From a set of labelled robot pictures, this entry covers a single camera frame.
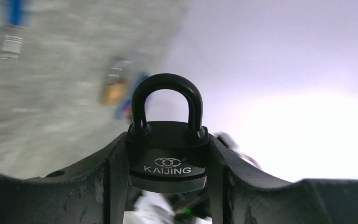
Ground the brass padlock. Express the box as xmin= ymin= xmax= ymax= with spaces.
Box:
xmin=101 ymin=58 xmax=133 ymax=106

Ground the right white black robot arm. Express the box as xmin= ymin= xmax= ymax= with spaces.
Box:
xmin=162 ymin=132 xmax=261 ymax=224

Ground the blue cable lock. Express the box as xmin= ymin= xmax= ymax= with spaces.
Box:
xmin=0 ymin=0 xmax=28 ymax=61

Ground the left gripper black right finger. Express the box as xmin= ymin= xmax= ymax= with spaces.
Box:
xmin=207 ymin=136 xmax=358 ymax=224

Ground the black padlock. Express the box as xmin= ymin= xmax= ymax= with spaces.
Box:
xmin=125 ymin=73 xmax=209 ymax=194

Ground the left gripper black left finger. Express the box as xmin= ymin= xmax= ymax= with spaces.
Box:
xmin=0 ymin=133 xmax=129 ymax=224

